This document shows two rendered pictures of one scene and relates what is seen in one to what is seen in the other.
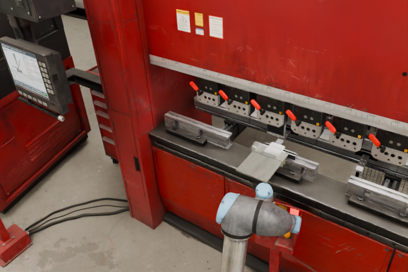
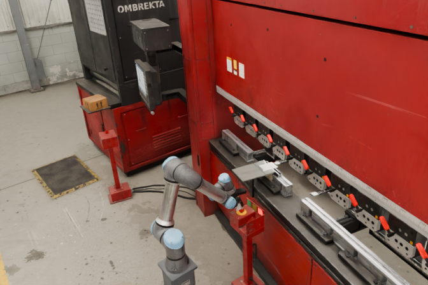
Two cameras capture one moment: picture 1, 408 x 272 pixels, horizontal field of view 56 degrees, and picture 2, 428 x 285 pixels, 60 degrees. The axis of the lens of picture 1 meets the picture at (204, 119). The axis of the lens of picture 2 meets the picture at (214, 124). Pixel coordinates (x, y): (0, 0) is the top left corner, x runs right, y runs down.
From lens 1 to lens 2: 1.41 m
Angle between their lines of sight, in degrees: 28
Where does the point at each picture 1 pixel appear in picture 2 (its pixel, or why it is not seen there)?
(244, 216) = (171, 167)
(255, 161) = (248, 169)
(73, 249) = (151, 209)
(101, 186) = not seen: hidden behind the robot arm
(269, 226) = (179, 175)
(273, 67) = (264, 102)
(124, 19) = (198, 58)
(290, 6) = (269, 61)
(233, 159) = not seen: hidden behind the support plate
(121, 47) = (193, 75)
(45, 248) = (137, 203)
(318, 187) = (285, 201)
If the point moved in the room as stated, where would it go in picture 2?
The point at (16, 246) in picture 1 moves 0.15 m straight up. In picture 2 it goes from (121, 194) to (120, 183)
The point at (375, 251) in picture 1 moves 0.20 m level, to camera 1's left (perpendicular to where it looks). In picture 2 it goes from (304, 258) to (274, 248)
